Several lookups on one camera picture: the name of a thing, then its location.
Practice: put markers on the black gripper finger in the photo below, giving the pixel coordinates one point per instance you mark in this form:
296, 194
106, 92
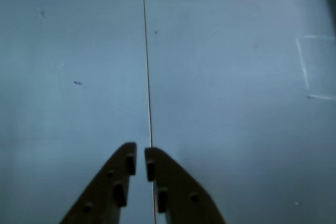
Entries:
181, 190
105, 190

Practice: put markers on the dark gray table mat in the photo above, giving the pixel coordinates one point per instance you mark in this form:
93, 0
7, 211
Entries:
65, 51
236, 103

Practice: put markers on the clear tape square outline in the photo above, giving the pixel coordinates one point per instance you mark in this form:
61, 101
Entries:
302, 58

